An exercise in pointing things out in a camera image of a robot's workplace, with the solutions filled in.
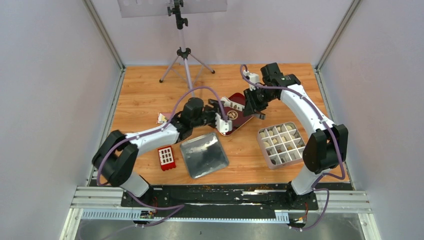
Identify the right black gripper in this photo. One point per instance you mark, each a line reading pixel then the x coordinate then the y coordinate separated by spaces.
pixel 251 107

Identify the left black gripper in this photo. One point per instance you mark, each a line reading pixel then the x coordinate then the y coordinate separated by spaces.
pixel 216 108

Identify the red lacquer tray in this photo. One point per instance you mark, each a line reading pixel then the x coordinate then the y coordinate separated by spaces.
pixel 239 122

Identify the silver compartment tin box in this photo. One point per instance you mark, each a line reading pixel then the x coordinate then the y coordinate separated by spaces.
pixel 281 145

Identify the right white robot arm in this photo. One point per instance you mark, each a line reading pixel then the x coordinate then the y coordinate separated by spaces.
pixel 326 147

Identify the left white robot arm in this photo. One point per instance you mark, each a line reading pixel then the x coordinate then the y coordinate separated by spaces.
pixel 115 159

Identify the silver tin lid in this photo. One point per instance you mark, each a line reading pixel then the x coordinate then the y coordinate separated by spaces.
pixel 203 155

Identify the pink white card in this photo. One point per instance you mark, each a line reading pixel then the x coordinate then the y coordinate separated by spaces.
pixel 163 117

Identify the red small box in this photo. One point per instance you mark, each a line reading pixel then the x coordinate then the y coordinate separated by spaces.
pixel 166 158

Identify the grey tripod stand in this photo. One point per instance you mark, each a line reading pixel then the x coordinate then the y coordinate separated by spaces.
pixel 174 8

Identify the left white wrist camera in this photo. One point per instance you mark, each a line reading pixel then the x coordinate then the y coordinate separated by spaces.
pixel 223 126

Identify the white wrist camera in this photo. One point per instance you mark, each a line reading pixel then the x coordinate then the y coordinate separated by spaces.
pixel 253 79
pixel 223 126

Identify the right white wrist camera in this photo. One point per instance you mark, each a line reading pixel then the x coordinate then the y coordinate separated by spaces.
pixel 253 79

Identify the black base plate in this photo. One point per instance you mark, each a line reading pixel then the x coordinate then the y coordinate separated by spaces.
pixel 227 201

